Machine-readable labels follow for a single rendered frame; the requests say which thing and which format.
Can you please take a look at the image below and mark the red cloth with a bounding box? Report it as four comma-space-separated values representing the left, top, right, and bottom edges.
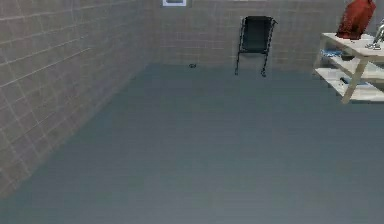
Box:
335, 0, 377, 41

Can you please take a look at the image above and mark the white framed picture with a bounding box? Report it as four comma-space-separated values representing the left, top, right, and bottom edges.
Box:
162, 0, 187, 7

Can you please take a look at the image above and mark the white wooden shelf table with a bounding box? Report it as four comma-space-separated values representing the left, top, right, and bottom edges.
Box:
312, 31, 384, 105

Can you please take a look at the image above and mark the blue black small item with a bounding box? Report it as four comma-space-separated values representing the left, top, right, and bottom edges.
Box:
339, 76, 370, 87

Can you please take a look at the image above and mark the silver tap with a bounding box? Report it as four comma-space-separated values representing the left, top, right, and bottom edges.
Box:
364, 18, 384, 51

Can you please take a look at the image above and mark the blue folded cloth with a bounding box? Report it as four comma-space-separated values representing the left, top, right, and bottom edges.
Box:
320, 48, 343, 58

